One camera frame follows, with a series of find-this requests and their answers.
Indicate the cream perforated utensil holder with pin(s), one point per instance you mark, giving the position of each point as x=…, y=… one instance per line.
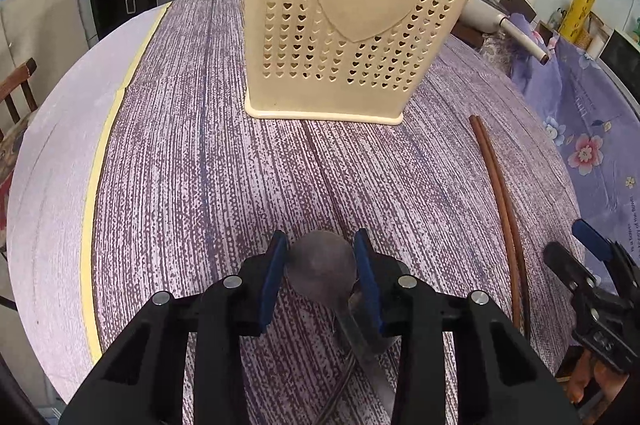
x=305, y=55

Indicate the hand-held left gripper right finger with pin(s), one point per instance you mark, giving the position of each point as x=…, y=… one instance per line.
x=367, y=285

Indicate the beige cloth panel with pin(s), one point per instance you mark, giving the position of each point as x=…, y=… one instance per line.
x=45, y=20

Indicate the purple floral cloth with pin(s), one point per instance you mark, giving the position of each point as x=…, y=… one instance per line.
x=590, y=105

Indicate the yellow wrap roll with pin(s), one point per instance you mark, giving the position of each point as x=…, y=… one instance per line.
x=577, y=12

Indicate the large steel spoon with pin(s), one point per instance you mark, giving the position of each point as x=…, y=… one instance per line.
x=320, y=265

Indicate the cat print seat cushion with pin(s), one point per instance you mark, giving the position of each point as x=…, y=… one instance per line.
x=12, y=155

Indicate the white microwave oven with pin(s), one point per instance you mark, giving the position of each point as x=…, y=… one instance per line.
x=622, y=52

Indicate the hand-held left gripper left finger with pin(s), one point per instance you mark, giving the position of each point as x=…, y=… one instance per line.
x=272, y=275

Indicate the brown wooden chopstick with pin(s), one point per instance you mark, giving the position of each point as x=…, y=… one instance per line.
x=506, y=202
x=500, y=205

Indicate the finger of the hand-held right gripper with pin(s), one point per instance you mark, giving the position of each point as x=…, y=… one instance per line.
x=592, y=239
x=570, y=265

